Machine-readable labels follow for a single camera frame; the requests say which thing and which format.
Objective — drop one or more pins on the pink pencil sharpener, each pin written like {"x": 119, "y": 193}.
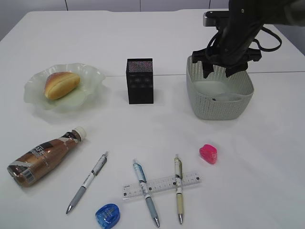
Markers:
{"x": 209, "y": 153}

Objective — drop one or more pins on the sugared bread roll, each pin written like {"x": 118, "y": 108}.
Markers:
{"x": 60, "y": 84}

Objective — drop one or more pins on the black mesh pen holder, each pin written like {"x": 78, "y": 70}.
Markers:
{"x": 139, "y": 78}

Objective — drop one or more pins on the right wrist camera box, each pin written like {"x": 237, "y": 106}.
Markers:
{"x": 215, "y": 18}

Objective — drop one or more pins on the white and grey pen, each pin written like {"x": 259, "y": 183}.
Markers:
{"x": 93, "y": 173}

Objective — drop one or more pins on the cream and beige pen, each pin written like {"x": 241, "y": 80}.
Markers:
{"x": 179, "y": 189}

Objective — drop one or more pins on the blue pencil sharpener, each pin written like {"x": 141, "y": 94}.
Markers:
{"x": 108, "y": 216}

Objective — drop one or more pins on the clear plastic ruler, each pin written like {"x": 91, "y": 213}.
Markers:
{"x": 159, "y": 185}

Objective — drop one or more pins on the pale green wavy glass plate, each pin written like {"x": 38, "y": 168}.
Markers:
{"x": 85, "y": 92}

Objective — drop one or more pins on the blue and grey pen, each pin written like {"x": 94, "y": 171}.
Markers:
{"x": 145, "y": 191}

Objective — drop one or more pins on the grey-green woven plastic basket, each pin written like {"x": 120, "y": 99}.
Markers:
{"x": 217, "y": 97}

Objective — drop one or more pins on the brown coffee drink bottle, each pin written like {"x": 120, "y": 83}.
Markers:
{"x": 36, "y": 163}

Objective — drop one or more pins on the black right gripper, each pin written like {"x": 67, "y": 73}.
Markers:
{"x": 218, "y": 53}

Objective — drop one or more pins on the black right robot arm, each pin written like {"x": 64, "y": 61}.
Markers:
{"x": 235, "y": 43}

